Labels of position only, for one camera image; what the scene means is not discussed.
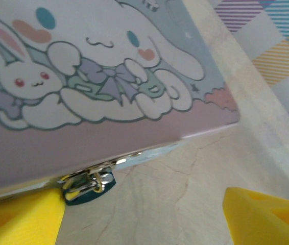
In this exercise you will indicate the pastel cartoon tin box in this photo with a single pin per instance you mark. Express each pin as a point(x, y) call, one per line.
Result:
point(108, 102)

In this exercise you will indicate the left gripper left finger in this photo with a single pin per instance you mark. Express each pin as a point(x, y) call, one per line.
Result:
point(19, 219)

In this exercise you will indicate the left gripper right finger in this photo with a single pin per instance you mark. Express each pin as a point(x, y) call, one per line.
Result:
point(267, 222)

